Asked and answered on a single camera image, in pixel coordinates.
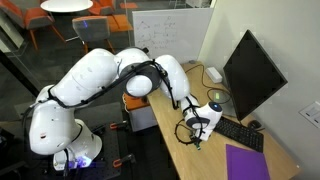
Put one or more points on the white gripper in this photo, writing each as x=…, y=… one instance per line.
x=202, y=135

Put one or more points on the green white marker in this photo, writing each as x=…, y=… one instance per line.
x=199, y=147

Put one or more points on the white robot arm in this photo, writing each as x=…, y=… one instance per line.
x=90, y=76

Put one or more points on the black computer keyboard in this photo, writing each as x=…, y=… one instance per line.
x=240, y=133

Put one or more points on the grey device with green light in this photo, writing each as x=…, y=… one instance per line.
x=217, y=96

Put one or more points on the purple folder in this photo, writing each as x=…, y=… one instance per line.
x=246, y=163

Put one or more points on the black computer mouse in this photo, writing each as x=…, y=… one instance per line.
x=255, y=124

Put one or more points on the white power adapter box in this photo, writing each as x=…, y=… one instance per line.
x=213, y=74

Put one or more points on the orange topped drawer cabinet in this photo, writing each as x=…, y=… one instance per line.
x=135, y=101

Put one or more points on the grey desk knob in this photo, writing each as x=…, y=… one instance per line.
x=192, y=62

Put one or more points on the black computer monitor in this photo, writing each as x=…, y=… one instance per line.
x=250, y=76

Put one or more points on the black perforated breadboard table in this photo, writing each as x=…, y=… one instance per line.
x=110, y=150

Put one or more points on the whiteboard with drawings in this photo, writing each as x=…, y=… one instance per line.
x=171, y=33

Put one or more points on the grey chair with wooden legs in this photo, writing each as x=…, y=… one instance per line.
x=91, y=28

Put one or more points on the round white table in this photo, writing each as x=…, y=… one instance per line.
x=66, y=5

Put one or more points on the orange grey lounge chair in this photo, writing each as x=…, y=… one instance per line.
x=36, y=20

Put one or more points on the black glass partition frame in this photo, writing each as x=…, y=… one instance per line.
x=18, y=73

